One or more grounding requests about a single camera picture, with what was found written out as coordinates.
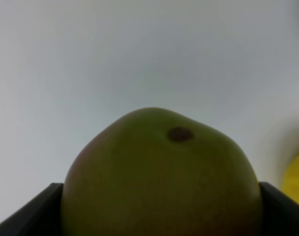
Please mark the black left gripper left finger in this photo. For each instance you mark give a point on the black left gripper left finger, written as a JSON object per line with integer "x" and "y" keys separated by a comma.
{"x": 39, "y": 217}

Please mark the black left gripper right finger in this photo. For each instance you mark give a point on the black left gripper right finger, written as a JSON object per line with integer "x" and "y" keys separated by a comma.
{"x": 281, "y": 213}

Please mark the yellow lemon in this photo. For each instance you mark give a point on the yellow lemon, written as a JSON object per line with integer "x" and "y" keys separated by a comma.
{"x": 290, "y": 184}

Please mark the green red pear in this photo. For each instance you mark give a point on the green red pear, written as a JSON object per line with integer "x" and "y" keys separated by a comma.
{"x": 155, "y": 172}

